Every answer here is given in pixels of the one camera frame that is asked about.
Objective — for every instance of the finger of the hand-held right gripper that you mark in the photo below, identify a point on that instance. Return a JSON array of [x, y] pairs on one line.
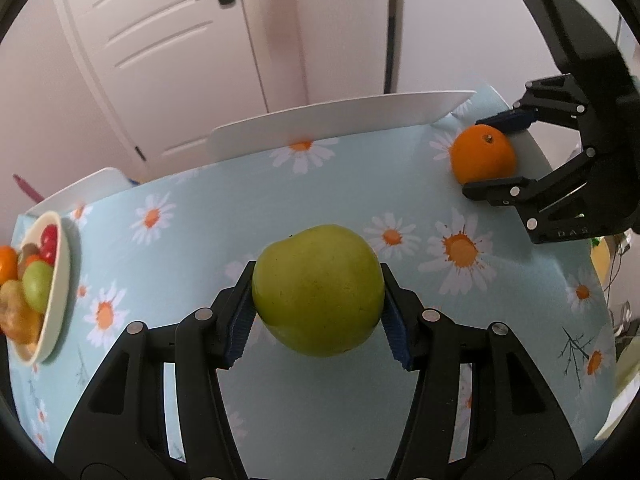
[[510, 120], [500, 191]]

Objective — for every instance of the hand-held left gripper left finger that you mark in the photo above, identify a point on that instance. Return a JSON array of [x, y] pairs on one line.
[[240, 320]]

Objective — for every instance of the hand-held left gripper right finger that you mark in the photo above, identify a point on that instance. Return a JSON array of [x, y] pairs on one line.
[[397, 330]]

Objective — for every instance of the orange with green stem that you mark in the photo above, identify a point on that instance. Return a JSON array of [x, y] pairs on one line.
[[482, 155]]

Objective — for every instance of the green apple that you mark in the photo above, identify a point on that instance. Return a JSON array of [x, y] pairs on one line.
[[37, 285], [317, 290]]

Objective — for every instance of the cream bowl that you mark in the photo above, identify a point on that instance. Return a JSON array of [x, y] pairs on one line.
[[57, 300]]

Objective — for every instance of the small red fruit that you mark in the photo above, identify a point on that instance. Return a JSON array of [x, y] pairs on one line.
[[49, 236]]

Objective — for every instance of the large brownish russet apple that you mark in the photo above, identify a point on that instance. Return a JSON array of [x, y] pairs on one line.
[[17, 315]]

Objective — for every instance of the large orange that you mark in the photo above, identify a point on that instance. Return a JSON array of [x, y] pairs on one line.
[[7, 265]]

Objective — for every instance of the light blue daisy tablecloth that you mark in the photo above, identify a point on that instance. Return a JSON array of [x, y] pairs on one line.
[[200, 240]]

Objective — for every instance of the yellow object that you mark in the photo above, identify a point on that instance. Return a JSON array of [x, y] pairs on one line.
[[601, 257]]

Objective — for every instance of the long white chair backrest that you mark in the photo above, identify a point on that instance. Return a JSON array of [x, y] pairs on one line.
[[325, 122]]

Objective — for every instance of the pink stick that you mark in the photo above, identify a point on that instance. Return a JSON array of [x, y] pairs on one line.
[[27, 187]]

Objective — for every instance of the white panelled door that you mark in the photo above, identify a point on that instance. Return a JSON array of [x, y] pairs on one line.
[[165, 60]]

